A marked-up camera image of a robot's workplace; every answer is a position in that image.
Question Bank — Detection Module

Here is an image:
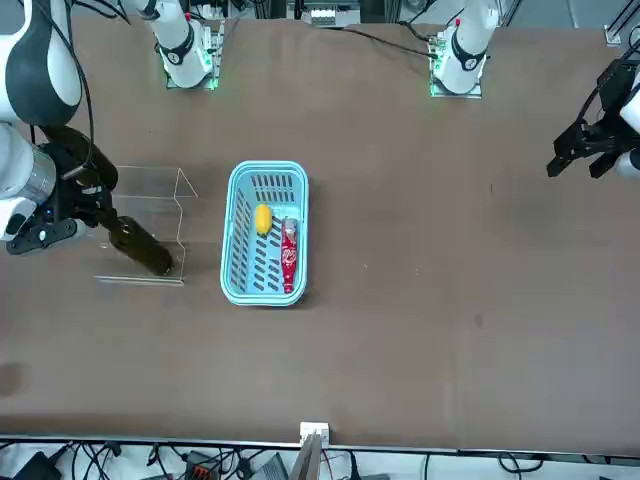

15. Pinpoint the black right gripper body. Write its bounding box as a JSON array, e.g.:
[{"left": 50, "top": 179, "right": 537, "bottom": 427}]
[{"left": 47, "top": 144, "right": 86, "bottom": 227}]

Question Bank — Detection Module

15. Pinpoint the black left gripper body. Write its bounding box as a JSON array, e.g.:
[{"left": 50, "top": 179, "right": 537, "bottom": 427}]
[{"left": 574, "top": 58, "right": 632, "bottom": 151}]

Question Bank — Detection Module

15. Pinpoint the brown high-shouldered wine bottle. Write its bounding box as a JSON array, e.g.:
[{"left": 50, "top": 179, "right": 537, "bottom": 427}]
[{"left": 106, "top": 213, "right": 174, "bottom": 277}]

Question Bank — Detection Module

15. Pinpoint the clear acrylic stepped shelf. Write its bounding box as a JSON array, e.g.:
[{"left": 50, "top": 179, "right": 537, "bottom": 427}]
[{"left": 94, "top": 166, "right": 199, "bottom": 287}]

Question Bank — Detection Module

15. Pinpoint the light blue plastic basket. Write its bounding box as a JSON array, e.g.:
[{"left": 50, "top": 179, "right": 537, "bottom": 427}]
[{"left": 219, "top": 159, "right": 310, "bottom": 307}]

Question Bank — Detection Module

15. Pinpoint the yellow lemon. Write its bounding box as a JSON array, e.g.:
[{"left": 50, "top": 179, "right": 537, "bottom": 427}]
[{"left": 254, "top": 203, "right": 274, "bottom": 235}]

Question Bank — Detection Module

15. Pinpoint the red cola bottle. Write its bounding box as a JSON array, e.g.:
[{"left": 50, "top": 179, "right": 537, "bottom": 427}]
[{"left": 279, "top": 217, "right": 300, "bottom": 295}]

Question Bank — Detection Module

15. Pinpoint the white power strip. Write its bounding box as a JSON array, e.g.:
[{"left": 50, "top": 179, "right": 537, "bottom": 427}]
[{"left": 308, "top": 3, "right": 352, "bottom": 27}]

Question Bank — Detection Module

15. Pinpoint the black power strip with plugs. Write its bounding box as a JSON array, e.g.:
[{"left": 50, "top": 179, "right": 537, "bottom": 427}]
[{"left": 182, "top": 449, "right": 221, "bottom": 480}]

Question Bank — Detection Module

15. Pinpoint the aluminium frame beam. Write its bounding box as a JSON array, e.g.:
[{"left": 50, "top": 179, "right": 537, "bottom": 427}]
[{"left": 603, "top": 0, "right": 640, "bottom": 47}]

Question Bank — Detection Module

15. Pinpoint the aluminium frame post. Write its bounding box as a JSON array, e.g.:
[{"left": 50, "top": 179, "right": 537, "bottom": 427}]
[{"left": 289, "top": 422, "right": 332, "bottom": 480}]

